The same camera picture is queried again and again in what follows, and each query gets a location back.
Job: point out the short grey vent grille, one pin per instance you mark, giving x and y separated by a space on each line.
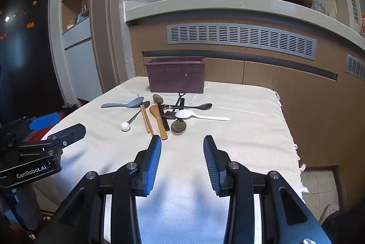
355 67

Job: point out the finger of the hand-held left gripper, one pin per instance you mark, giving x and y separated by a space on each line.
71 132
42 121

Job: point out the black refrigerator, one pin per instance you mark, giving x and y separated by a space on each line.
25 67

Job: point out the wooden cabinet front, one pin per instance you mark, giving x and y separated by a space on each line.
285 95

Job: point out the wooden chopstick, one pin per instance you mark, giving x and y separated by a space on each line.
142 112
146 119

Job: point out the black soup spoon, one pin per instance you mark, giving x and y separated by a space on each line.
204 106

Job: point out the white plastic spoon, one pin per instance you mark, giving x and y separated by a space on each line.
184 114

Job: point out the grey stone countertop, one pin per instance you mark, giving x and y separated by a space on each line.
199 4

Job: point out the purple plastic utensil bin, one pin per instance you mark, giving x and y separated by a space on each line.
176 75

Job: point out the white cabinet with niche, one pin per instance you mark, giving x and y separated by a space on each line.
79 67

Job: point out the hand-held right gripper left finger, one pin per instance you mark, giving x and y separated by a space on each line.
152 164

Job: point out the white tablecloth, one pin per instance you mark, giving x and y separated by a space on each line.
242 132

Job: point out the wooden wall column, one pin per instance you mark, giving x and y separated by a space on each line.
108 18

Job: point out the grey-blue rice paddle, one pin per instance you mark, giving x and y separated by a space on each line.
134 102

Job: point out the orange fridge magnet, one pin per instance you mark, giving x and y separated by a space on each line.
30 24

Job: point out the metal fork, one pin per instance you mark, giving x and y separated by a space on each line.
168 106

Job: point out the wooden spoon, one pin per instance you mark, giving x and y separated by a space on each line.
154 111

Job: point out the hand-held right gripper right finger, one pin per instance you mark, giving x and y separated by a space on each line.
212 167

